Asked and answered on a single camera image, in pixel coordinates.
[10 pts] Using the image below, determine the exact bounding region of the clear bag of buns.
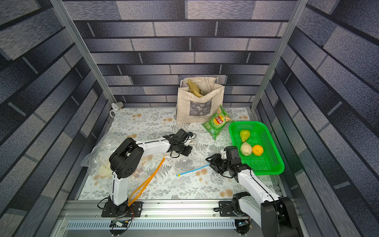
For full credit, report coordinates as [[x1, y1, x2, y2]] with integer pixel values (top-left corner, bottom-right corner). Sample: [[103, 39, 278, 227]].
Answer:
[[168, 140, 223, 175]]

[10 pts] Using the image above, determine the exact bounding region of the beige round fruit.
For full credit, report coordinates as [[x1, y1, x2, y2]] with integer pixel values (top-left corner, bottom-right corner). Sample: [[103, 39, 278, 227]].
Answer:
[[240, 142, 252, 156]]

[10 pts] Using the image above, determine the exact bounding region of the yellow pear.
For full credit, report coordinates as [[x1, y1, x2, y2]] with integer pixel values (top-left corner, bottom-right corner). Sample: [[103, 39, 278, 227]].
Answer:
[[252, 145, 264, 157]]

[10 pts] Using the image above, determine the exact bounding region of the green fruit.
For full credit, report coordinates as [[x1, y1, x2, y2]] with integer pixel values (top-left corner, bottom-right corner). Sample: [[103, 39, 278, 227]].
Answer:
[[239, 130, 251, 143]]

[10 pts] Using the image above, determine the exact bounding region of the clear orange zip-top bag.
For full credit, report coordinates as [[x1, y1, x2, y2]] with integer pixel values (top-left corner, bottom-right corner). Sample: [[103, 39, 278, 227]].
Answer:
[[82, 132, 170, 206]]

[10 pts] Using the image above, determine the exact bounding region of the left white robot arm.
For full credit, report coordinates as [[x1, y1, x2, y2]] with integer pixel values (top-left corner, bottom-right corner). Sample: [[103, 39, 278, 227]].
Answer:
[[109, 129, 195, 206]]

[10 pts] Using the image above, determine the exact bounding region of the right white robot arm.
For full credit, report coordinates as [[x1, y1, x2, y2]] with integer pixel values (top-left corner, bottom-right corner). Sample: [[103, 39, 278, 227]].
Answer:
[[205, 146, 304, 237]]

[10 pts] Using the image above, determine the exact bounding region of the beige canvas tote bag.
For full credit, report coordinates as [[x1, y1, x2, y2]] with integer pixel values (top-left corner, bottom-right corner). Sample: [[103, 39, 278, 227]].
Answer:
[[176, 77, 225, 123]]

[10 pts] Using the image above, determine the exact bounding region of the green chips bag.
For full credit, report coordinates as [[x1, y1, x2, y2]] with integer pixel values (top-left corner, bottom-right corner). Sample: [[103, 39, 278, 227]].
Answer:
[[202, 105, 234, 140]]

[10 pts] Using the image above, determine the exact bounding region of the green plastic basket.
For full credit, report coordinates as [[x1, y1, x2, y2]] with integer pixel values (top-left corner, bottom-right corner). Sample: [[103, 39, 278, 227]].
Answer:
[[229, 121, 285, 176]]

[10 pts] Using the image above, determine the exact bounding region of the yellow snack packet in tote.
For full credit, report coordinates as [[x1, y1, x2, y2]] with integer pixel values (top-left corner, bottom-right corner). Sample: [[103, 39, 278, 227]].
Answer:
[[187, 79, 204, 98]]

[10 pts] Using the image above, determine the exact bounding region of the right circuit board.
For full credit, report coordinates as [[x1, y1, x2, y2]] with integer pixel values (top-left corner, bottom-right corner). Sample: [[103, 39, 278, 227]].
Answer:
[[235, 219, 250, 235]]

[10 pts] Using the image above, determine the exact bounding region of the circuit board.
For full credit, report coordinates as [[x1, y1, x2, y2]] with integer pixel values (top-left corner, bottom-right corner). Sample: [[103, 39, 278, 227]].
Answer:
[[109, 219, 132, 230], [235, 219, 250, 235]]

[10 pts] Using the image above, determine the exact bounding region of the white cup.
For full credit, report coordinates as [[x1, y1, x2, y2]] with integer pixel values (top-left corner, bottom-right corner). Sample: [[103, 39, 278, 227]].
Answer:
[[110, 102, 123, 118]]

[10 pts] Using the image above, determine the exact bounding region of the giraffe yellow toy package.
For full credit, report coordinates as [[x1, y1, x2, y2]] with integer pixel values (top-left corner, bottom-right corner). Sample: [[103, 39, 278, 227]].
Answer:
[[97, 159, 143, 180]]

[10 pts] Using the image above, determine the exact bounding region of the left circuit board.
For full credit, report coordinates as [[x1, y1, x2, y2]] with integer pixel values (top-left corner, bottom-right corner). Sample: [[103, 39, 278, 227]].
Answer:
[[109, 219, 132, 230]]

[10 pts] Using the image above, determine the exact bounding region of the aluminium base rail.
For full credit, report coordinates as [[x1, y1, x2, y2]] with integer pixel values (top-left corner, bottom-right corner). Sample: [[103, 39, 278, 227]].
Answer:
[[53, 199, 263, 237]]

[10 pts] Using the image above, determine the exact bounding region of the right aluminium frame post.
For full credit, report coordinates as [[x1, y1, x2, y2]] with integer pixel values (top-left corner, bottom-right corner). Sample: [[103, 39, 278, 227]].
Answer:
[[250, 0, 308, 112]]

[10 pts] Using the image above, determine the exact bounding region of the aluminium frame post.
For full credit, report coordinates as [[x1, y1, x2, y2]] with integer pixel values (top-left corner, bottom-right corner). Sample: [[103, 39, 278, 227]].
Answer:
[[250, 0, 308, 112], [50, 0, 116, 103]]

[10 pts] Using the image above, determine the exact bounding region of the left aluminium frame post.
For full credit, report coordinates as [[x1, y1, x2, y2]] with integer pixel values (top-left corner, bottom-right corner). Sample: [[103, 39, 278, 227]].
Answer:
[[50, 0, 116, 103]]

